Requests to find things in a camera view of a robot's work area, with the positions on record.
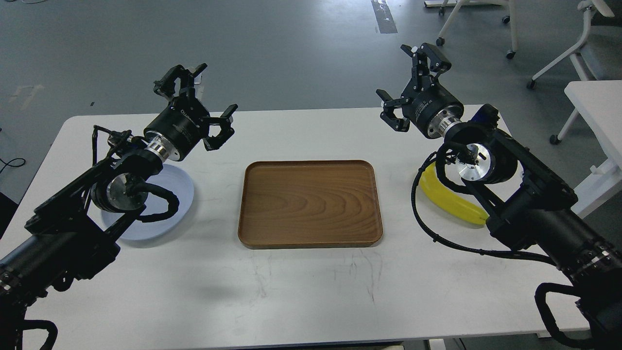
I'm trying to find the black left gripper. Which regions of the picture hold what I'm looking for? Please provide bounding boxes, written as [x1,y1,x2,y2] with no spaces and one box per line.
[144,63,239,161]

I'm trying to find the white office chair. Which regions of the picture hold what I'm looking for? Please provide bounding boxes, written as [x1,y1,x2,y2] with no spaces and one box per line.
[526,0,622,89]

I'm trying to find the light blue plate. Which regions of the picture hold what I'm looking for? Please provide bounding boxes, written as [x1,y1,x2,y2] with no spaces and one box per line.
[100,163,195,242]

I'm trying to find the yellow banana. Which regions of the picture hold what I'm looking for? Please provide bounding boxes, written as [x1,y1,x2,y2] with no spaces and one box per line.
[418,162,489,226]

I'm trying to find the white side table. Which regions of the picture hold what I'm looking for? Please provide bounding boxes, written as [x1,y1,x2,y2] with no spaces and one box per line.
[564,80,622,218]

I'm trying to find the brown wooden tray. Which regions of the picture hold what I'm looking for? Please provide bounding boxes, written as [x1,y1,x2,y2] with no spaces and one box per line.
[238,160,383,249]

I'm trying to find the white wheeled chair base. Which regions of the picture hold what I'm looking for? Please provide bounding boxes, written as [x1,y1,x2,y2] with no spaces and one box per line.
[423,0,519,61]

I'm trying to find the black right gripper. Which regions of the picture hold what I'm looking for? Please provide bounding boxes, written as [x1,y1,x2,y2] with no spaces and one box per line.
[376,43,464,139]

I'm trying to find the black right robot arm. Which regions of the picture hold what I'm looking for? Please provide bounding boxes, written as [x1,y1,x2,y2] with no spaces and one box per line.
[376,43,622,350]

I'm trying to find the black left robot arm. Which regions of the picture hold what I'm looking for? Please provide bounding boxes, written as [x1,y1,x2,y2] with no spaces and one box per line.
[0,63,238,350]

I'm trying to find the black cable on floor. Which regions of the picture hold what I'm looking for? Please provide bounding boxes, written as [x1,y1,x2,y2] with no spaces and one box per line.
[0,128,26,174]

